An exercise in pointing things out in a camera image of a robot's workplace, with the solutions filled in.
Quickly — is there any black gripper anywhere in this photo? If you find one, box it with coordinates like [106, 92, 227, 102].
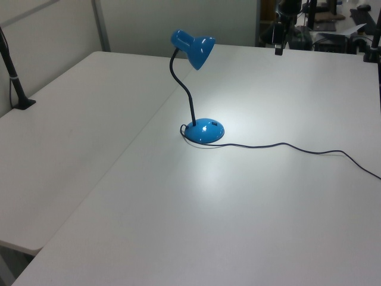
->
[271, 21, 288, 57]

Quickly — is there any grey metal partition post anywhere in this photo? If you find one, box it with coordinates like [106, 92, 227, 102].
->
[90, 0, 111, 53]

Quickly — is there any black keyboard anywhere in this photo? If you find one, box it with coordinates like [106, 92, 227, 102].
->
[349, 8, 378, 34]

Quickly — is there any black monitor stand pole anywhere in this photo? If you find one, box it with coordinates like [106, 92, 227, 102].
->
[307, 0, 317, 30]

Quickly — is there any white paper sheet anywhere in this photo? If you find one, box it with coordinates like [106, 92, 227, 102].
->
[335, 23, 366, 37]

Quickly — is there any blue desk lamp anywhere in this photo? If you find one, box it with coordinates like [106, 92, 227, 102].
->
[170, 29, 225, 144]

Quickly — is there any black lamp power cord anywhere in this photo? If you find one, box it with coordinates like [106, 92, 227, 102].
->
[179, 123, 381, 181]

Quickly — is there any black camera stand pole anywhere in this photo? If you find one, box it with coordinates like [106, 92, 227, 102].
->
[0, 26, 37, 110]
[363, 0, 381, 63]

